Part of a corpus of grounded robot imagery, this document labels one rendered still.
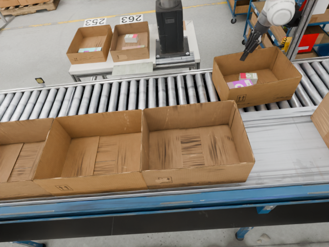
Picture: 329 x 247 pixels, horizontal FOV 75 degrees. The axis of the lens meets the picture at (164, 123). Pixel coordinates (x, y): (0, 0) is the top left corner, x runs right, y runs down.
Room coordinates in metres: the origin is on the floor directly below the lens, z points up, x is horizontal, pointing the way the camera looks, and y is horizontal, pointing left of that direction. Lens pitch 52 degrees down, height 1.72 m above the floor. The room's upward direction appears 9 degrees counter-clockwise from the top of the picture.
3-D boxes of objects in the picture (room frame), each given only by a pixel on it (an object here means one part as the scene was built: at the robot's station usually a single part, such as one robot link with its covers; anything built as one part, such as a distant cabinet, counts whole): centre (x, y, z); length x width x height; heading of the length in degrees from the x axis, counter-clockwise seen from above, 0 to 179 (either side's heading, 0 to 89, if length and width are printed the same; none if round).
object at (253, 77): (0.98, -0.57, 0.78); 0.10 x 0.06 x 0.05; 75
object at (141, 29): (1.60, 0.15, 0.80); 0.38 x 0.28 x 0.10; 175
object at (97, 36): (1.65, 0.48, 0.80); 0.38 x 0.28 x 0.10; 172
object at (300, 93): (0.85, -0.85, 0.72); 0.52 x 0.05 x 0.05; 175
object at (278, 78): (0.92, -0.55, 0.83); 0.39 x 0.29 x 0.17; 91
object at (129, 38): (1.67, 0.15, 0.78); 0.10 x 0.06 x 0.05; 71
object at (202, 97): (0.90, -0.27, 0.72); 0.52 x 0.05 x 0.05; 175
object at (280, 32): (1.72, -1.32, 0.59); 0.40 x 0.30 x 0.10; 172
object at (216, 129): (0.46, -0.10, 0.96); 0.39 x 0.29 x 0.17; 85
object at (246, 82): (0.87, -0.47, 0.79); 0.16 x 0.11 x 0.07; 91
